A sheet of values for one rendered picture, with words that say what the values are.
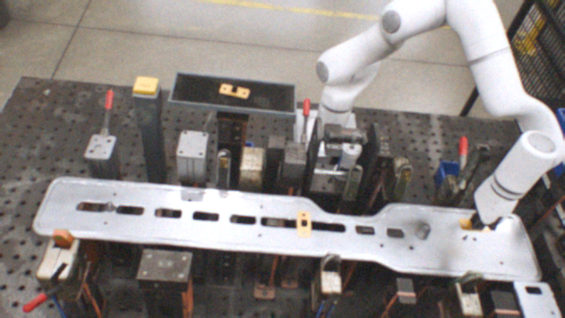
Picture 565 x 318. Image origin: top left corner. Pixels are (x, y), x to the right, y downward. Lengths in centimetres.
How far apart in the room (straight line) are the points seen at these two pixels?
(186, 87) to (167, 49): 210
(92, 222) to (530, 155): 108
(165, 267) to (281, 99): 58
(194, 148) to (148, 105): 22
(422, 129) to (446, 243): 85
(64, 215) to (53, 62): 222
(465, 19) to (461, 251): 64
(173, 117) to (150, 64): 143
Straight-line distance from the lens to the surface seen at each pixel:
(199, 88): 142
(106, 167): 142
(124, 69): 336
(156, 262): 121
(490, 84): 115
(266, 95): 141
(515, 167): 119
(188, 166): 133
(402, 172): 141
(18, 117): 211
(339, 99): 164
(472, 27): 115
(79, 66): 343
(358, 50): 145
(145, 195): 136
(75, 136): 197
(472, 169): 145
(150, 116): 148
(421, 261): 136
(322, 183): 146
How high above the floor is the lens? 209
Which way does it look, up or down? 48 degrees down
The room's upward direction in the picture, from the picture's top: 11 degrees clockwise
